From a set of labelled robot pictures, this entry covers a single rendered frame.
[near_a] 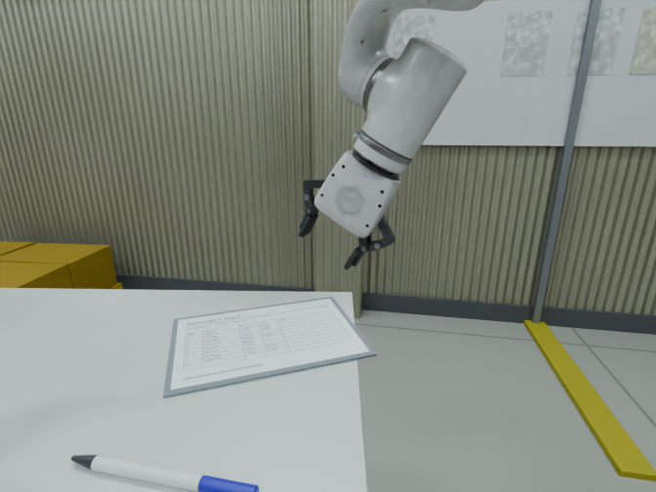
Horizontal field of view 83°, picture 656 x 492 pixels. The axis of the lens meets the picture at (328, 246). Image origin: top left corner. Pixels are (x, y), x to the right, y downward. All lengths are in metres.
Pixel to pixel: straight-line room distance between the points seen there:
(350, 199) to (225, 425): 0.34
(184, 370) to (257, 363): 0.07
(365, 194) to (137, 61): 2.48
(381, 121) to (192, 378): 0.37
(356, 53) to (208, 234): 2.34
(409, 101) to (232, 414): 0.40
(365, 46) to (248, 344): 0.39
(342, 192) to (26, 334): 0.43
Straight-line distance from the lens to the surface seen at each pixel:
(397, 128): 0.51
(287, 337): 0.44
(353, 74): 0.54
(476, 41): 2.38
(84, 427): 0.39
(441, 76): 0.51
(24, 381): 0.48
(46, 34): 3.32
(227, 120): 2.57
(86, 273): 2.80
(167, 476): 0.31
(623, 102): 2.57
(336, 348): 0.42
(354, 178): 0.54
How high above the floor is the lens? 1.20
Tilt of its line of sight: 18 degrees down
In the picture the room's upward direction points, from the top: straight up
